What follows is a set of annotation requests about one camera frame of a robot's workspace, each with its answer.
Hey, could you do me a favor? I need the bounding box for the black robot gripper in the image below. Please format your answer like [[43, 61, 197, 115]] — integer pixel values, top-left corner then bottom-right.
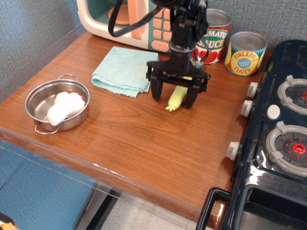
[[146, 47, 211, 108]]

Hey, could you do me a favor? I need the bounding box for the spoon with yellow handle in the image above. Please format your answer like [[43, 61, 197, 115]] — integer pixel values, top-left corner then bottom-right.
[[165, 57, 203, 112]]

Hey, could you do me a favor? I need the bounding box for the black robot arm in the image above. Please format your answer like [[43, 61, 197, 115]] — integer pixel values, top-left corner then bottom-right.
[[146, 0, 211, 108]]

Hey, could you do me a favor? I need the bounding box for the light blue folded cloth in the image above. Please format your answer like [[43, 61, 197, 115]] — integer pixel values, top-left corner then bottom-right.
[[91, 46, 158, 98]]

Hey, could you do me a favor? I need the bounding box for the toy microwave teal and cream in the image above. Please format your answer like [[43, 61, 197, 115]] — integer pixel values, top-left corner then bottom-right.
[[76, 0, 177, 54]]

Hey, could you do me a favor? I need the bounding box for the tomato sauce can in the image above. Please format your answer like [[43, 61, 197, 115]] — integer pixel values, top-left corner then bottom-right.
[[192, 8, 232, 64]]

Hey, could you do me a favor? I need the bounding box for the pineapple slices can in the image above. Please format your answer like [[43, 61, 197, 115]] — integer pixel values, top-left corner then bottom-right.
[[224, 31, 268, 76]]

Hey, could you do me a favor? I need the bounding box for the white toy food piece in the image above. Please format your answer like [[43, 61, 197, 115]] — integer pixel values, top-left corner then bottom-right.
[[47, 92, 86, 126]]

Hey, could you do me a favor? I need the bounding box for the small metal pan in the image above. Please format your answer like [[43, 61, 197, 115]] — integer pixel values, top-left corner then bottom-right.
[[25, 74, 90, 135]]

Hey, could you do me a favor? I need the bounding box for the black toy stove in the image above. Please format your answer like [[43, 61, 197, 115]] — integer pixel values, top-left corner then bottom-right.
[[197, 40, 307, 230]]

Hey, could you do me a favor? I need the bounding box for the orange object at corner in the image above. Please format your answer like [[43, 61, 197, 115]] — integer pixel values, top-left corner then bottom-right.
[[0, 213, 19, 230]]

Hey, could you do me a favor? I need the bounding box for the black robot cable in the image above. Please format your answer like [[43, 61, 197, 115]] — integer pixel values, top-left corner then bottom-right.
[[107, 0, 164, 38]]

